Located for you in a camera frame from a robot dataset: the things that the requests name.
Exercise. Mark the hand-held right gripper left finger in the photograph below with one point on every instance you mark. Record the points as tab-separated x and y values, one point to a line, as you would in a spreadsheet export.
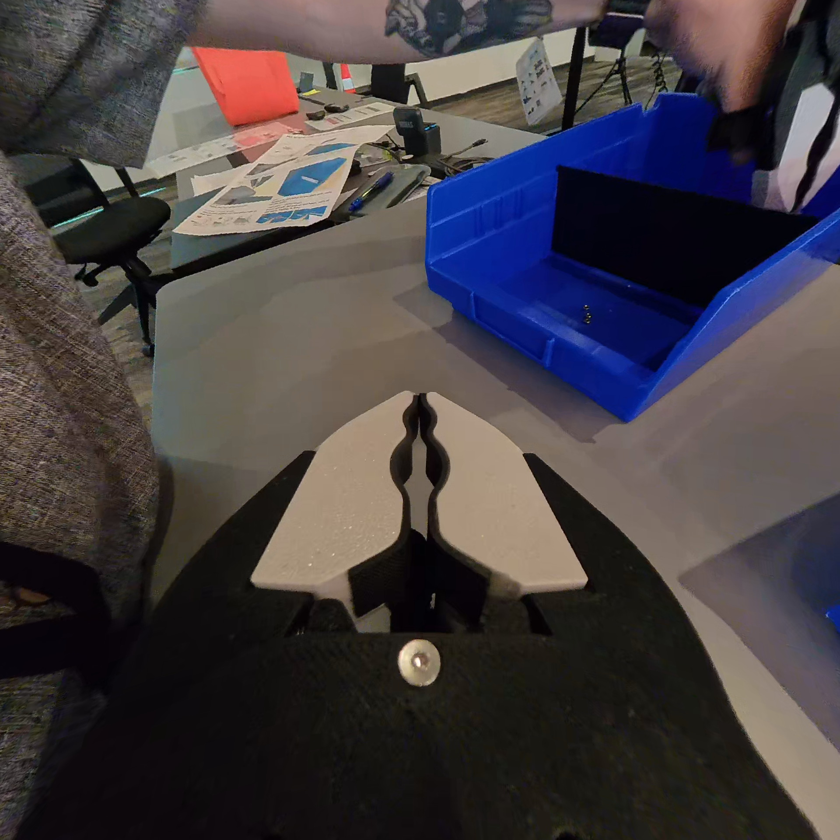
334	512

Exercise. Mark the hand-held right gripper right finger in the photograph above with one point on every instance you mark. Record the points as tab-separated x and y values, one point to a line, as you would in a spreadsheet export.
505	518

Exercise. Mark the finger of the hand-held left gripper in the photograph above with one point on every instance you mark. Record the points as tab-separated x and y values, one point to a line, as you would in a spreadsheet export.
791	131
830	170

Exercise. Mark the blue bin with black divider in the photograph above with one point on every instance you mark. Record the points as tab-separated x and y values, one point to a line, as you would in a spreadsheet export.
558	367

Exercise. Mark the blue plastic bin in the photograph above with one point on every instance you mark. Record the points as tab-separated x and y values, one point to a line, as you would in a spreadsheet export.
833	620

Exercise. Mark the person's left forearm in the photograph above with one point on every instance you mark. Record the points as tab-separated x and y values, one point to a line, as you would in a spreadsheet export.
295	26

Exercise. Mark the person's left hand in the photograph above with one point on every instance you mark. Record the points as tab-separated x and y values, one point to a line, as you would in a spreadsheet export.
715	39

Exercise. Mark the black bin divider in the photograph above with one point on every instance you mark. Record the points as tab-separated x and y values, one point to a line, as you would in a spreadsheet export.
656	243

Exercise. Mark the white printed paper sign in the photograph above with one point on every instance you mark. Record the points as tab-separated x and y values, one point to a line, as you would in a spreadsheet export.
538	85

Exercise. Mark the person's grey shirt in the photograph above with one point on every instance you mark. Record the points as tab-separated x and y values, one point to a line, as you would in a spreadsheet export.
65	394

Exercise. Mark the printed paper sheet blue picture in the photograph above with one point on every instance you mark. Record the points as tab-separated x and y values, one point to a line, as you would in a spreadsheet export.
229	210

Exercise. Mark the grey pouch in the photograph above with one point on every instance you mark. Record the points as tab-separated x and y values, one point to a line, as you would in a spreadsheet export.
407	180

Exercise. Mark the black swivel office chair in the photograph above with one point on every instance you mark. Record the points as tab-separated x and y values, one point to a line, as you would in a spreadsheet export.
111	226

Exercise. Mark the black charger box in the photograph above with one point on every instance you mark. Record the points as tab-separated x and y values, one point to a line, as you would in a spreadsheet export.
410	131

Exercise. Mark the printed paper sheet red print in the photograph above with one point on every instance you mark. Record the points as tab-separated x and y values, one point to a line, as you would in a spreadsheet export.
216	148

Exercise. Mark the orange traffic cone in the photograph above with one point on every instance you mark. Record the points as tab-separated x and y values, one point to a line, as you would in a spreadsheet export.
346	80

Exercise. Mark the orange red folder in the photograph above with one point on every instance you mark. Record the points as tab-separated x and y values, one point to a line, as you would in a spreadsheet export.
249	85

